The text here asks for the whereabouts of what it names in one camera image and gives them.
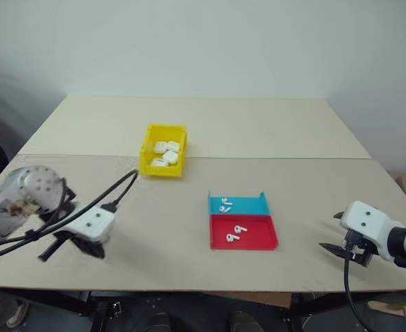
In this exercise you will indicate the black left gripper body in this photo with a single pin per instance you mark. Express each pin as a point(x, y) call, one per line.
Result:
point(86, 245)

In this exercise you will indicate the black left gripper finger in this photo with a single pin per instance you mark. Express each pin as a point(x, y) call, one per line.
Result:
point(94, 251)
point(50, 249)

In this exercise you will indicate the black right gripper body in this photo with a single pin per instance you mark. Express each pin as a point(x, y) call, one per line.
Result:
point(358, 249)

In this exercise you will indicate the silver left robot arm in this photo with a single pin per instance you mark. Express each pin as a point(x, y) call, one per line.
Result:
point(33, 183)

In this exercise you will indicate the yellow plastic bin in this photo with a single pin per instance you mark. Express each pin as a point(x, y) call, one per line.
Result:
point(161, 172)

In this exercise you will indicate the white earbud case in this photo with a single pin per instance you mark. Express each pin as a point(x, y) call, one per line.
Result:
point(173, 145)
point(160, 147)
point(171, 157)

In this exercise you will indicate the grey sneaker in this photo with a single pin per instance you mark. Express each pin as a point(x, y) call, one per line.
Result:
point(17, 314)

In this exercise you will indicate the red open tray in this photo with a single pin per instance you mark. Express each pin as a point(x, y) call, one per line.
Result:
point(258, 235)

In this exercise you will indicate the blue open tray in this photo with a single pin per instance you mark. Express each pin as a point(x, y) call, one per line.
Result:
point(247, 205)

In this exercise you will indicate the dark rounded shape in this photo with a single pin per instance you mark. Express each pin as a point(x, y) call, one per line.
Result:
point(246, 322)
point(161, 322)

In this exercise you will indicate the white earbud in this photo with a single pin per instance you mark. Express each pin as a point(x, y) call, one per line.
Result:
point(224, 200)
point(238, 228)
point(229, 237)
point(222, 209)

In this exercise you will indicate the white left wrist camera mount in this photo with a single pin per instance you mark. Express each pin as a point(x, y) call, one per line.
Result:
point(92, 221)

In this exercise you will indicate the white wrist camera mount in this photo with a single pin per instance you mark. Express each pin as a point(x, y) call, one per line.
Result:
point(92, 221)
point(368, 221)

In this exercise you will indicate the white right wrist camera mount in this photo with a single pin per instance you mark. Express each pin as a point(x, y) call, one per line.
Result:
point(368, 221)

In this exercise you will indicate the black table frame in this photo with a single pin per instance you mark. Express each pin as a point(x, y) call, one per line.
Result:
point(67, 303)

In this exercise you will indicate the light wooden frame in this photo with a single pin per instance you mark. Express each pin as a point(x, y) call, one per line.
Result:
point(399, 307)

